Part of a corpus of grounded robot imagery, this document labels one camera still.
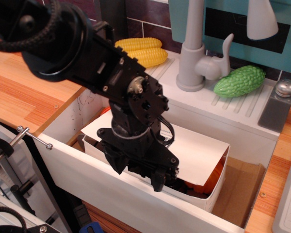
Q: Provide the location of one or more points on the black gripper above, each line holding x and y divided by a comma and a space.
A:
140, 154

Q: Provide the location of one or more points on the white cardboard box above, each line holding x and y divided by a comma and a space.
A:
198, 156

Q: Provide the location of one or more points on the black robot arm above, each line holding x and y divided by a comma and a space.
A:
58, 42

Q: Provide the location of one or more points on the white toy sink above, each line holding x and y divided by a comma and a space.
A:
208, 129

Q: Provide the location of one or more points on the orange toy pumpkin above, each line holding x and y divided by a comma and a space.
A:
211, 182

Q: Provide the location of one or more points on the brown cardboard sheet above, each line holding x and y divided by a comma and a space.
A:
239, 191

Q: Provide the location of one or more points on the lower yellow toy corn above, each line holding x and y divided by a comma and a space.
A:
149, 57

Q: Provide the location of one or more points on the yellow toy corn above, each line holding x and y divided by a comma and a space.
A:
132, 44
149, 57

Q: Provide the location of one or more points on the grey toy faucet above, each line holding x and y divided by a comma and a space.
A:
195, 66

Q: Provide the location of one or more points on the upper yellow toy corn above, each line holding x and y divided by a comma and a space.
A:
132, 44

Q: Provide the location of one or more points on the green toy bitter gourd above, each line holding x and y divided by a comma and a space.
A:
240, 82

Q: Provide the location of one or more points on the metal table clamp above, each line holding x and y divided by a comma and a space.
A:
7, 148

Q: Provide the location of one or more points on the grey soap dispenser bottle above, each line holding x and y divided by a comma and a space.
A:
276, 110

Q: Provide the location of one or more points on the grey stove top edge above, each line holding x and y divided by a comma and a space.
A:
282, 220

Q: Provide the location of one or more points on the teal panel with black tape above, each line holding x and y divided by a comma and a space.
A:
223, 17

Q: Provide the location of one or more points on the white cone lamp shade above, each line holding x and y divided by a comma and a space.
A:
261, 20

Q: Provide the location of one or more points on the blue black clamp handle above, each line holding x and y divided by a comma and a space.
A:
85, 222

